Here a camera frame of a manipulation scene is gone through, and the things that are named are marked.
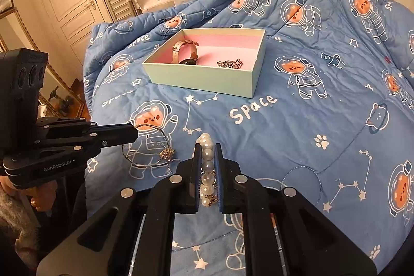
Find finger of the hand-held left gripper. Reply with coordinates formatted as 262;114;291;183
36;118;139;141
32;136;138;161

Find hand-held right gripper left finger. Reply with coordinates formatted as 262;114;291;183
37;143;199;276

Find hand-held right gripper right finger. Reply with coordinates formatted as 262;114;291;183
215;143;377;276

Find white pearl bracelet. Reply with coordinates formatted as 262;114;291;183
198;133;218;208

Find thin gold bangle star charm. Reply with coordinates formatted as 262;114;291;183
122;124;177;168

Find pale green box pink inside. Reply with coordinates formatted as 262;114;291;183
142;28;267;99

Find person's left forearm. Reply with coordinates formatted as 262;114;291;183
0;190;43;267

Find person's left hand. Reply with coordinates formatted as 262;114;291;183
0;176;49;212

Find gold framed mirror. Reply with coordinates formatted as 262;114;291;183
0;0;88;119

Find cream panelled door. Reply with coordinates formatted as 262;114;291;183
30;0;114;67

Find blue space printed blanket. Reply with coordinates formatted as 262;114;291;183
82;0;414;276

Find wristwatch with beige strap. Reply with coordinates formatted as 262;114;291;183
171;39;200;66

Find silver chain necklace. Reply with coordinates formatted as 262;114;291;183
216;58;244;69

